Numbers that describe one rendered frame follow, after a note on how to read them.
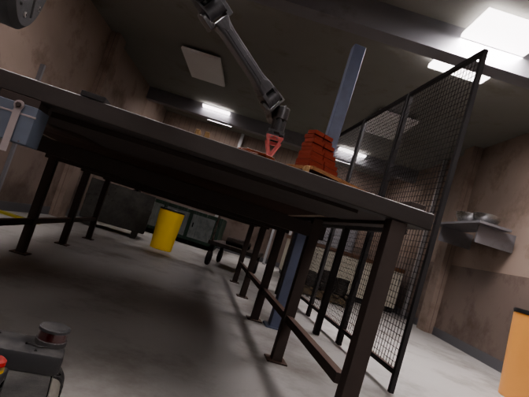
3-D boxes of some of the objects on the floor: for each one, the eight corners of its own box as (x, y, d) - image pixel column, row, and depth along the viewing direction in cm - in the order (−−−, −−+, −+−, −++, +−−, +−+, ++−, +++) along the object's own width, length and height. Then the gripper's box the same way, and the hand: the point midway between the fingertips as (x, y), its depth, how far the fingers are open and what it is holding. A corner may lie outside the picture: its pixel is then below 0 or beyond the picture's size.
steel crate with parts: (151, 239, 776) (165, 198, 783) (138, 241, 676) (154, 193, 682) (88, 220, 772) (103, 178, 779) (66, 219, 672) (83, 171, 678)
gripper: (290, 117, 166) (278, 156, 165) (286, 126, 180) (275, 161, 179) (272, 113, 166) (260, 151, 165) (270, 121, 180) (260, 157, 179)
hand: (269, 154), depth 172 cm, fingers open, 9 cm apart
